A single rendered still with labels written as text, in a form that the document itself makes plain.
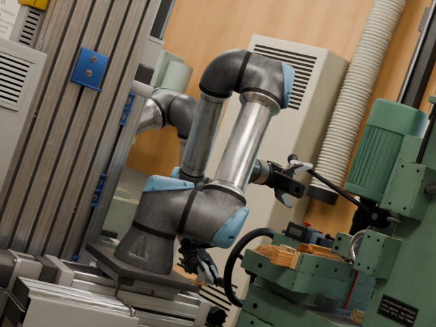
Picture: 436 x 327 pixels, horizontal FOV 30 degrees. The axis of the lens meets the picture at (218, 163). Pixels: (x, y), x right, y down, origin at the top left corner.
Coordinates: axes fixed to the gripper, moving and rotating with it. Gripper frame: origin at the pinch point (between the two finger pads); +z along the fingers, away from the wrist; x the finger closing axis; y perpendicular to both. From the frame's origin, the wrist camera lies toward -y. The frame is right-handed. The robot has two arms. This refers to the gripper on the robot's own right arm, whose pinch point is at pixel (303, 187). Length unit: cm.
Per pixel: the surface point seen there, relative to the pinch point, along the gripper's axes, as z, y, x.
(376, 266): -7.3, -40.0, 7.2
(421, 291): 1, -51, 8
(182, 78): 98, 180, -1
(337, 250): 8.6, -15.8, 12.8
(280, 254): -23.2, -20.2, 16.3
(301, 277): -15.0, -24.4, 20.3
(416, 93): 131, 62, -47
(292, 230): 5.6, 0.6, 14.7
